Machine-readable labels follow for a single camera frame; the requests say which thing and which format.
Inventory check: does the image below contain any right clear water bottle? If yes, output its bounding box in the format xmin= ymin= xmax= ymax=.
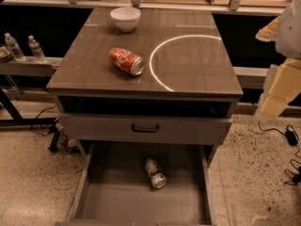
xmin=28 ymin=35 xmax=46 ymax=63

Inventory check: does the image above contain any open grey bottom drawer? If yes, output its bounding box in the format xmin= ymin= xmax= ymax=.
xmin=55 ymin=142 xmax=217 ymax=226

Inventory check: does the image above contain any clear water bottle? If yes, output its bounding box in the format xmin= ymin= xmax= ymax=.
xmin=5 ymin=33 xmax=25 ymax=61
xmin=28 ymin=35 xmax=46 ymax=63

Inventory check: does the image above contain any grey side shelf left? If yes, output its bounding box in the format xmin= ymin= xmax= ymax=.
xmin=0 ymin=56 xmax=62 ymax=77

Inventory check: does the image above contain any grey drawer cabinet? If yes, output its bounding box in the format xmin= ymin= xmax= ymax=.
xmin=45 ymin=7 xmax=245 ymax=157

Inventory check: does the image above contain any black power adapter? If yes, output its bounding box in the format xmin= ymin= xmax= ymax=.
xmin=285 ymin=125 xmax=298 ymax=146

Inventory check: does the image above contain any black metal stand leg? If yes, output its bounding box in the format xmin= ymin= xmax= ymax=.
xmin=0 ymin=89 xmax=60 ymax=153

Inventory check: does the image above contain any left clear water bottle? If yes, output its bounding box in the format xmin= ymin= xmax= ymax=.
xmin=5 ymin=33 xmax=25 ymax=61

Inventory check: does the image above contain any grey side shelf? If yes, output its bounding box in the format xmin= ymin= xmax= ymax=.
xmin=0 ymin=56 xmax=62 ymax=77
xmin=234 ymin=67 xmax=268 ymax=89

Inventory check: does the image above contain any black drawer handle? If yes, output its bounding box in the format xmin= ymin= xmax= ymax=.
xmin=131 ymin=123 xmax=160 ymax=134

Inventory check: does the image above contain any grey side shelf right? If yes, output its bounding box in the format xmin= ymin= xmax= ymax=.
xmin=234 ymin=67 xmax=268 ymax=89

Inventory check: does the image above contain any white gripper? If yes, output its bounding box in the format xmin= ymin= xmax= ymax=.
xmin=255 ymin=0 xmax=301 ymax=117

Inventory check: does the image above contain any closed grey drawer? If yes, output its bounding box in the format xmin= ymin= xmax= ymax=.
xmin=58 ymin=112 xmax=232 ymax=145

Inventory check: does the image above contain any crushed red soda can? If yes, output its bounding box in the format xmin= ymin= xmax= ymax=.
xmin=109 ymin=48 xmax=144 ymax=76

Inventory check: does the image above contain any black floor cable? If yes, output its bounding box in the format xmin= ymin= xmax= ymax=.
xmin=257 ymin=120 xmax=301 ymax=186

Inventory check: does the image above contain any white ceramic bowl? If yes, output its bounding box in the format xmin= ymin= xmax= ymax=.
xmin=110 ymin=7 xmax=141 ymax=32

